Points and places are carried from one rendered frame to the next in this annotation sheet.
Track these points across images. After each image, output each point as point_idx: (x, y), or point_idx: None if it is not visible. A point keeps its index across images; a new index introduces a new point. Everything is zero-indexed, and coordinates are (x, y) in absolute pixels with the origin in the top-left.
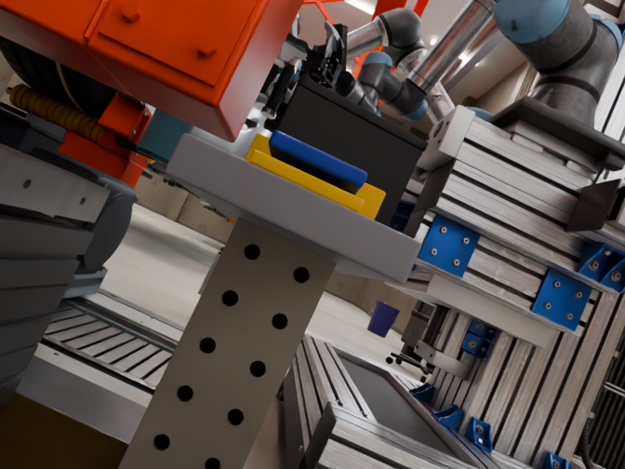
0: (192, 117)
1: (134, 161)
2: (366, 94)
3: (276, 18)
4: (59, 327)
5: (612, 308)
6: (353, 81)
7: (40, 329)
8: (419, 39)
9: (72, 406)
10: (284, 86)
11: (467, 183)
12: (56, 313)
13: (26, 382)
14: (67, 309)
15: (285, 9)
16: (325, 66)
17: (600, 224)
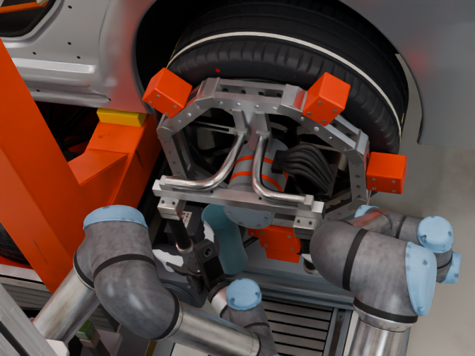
0: None
1: (272, 248)
2: (225, 317)
3: (51, 271)
4: (276, 318)
5: None
6: (209, 299)
7: (103, 319)
8: (362, 289)
9: (119, 349)
10: (302, 250)
11: None
12: (302, 308)
13: (127, 331)
14: (326, 309)
15: (54, 268)
16: (186, 275)
17: None
